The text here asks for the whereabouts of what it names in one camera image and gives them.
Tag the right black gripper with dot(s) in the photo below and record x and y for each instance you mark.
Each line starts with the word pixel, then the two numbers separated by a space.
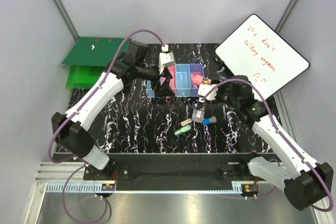
pixel 219 88

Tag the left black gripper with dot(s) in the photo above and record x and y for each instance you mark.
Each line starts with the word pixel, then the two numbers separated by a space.
pixel 164 89

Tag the four-compartment pastel drawer organizer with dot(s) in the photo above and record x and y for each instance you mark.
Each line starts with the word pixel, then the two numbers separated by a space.
pixel 181 82

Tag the pink capped pencil tube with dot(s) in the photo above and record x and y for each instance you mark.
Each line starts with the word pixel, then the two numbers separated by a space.
pixel 198 79

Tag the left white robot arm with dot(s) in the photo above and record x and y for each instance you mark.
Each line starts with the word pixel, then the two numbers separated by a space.
pixel 71 129

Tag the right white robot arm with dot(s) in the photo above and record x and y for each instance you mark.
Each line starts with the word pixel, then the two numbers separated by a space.
pixel 304 181

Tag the black whiteboard stand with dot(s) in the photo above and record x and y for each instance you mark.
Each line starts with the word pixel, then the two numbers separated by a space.
pixel 223 71

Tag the blue grey cap sharpener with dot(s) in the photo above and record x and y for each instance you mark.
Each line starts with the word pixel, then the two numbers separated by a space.
pixel 210 120

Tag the beige small eraser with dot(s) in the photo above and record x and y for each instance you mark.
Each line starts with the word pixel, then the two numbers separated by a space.
pixel 186 122

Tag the clear purple pin box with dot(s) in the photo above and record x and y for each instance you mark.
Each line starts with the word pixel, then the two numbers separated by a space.
pixel 198 116

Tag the black marble pattern mat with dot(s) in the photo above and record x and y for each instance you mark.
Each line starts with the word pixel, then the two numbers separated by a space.
pixel 134 123

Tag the green correction tape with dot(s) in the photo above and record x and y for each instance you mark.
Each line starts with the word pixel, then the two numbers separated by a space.
pixel 182 130

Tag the white whiteboard with red writing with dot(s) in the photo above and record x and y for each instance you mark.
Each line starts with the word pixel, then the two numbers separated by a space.
pixel 256 51

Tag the bright green plastic folder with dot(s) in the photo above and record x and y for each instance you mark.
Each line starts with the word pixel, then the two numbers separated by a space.
pixel 83 77

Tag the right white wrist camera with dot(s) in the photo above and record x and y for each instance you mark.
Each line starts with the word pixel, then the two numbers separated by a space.
pixel 207 92

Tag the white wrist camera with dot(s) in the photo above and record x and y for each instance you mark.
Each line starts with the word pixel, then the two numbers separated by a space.
pixel 207 92
pixel 166 58

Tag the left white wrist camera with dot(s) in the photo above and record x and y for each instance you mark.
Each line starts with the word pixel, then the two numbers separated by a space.
pixel 166 58

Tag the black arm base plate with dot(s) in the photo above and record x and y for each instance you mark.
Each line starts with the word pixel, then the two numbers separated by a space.
pixel 182 173

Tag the dark green ring binder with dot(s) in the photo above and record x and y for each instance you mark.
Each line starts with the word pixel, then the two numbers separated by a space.
pixel 92 51

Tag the aluminium rail frame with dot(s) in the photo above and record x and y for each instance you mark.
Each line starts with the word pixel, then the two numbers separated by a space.
pixel 67 198

